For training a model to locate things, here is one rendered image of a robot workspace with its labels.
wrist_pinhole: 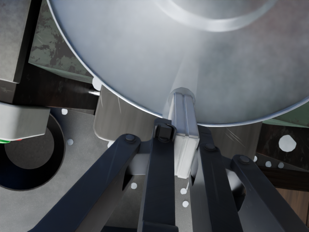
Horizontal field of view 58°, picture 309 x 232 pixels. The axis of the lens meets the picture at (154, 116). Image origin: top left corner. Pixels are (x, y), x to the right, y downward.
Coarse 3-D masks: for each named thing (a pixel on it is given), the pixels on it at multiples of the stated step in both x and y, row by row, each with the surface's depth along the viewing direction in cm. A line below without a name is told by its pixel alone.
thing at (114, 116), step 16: (112, 96) 23; (96, 112) 23; (112, 112) 23; (128, 112) 23; (144, 112) 23; (96, 128) 23; (112, 128) 23; (128, 128) 23; (144, 128) 23; (224, 128) 24; (240, 128) 24; (256, 128) 24; (224, 144) 24; (240, 144) 24; (256, 144) 24
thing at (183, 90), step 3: (180, 87) 23; (174, 90) 23; (177, 90) 23; (180, 90) 23; (183, 90) 23; (186, 90) 23; (189, 90) 23; (171, 93) 23; (183, 93) 23; (186, 93) 23; (189, 93) 23; (192, 93) 23; (171, 96) 23; (192, 96) 23; (168, 99) 23; (171, 99) 23; (168, 102) 23; (171, 102) 23
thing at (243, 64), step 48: (48, 0) 22; (96, 0) 23; (144, 0) 23; (192, 0) 23; (240, 0) 23; (288, 0) 23; (96, 48) 23; (144, 48) 23; (192, 48) 23; (240, 48) 23; (288, 48) 23; (144, 96) 23; (240, 96) 23; (288, 96) 23
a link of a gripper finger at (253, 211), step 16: (240, 160) 15; (240, 176) 14; (256, 176) 14; (256, 192) 13; (272, 192) 13; (240, 208) 14; (256, 208) 13; (272, 208) 12; (288, 208) 12; (256, 224) 12; (272, 224) 11; (288, 224) 11; (304, 224) 11
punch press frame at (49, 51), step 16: (48, 16) 36; (48, 32) 37; (32, 48) 36; (48, 48) 37; (64, 48) 37; (48, 64) 37; (64, 64) 37; (80, 64) 37; (80, 80) 48; (288, 112) 37; (304, 112) 37
